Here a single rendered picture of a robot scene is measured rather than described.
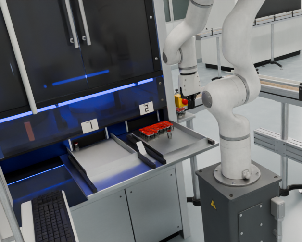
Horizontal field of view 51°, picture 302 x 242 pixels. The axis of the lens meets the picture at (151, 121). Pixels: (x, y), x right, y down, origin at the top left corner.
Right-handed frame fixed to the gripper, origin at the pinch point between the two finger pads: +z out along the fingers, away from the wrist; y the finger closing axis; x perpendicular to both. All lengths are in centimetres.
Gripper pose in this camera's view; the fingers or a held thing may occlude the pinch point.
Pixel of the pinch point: (191, 103)
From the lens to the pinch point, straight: 152.2
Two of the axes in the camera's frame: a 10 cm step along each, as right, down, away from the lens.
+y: -8.6, 2.9, -4.1
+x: 4.8, 2.5, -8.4
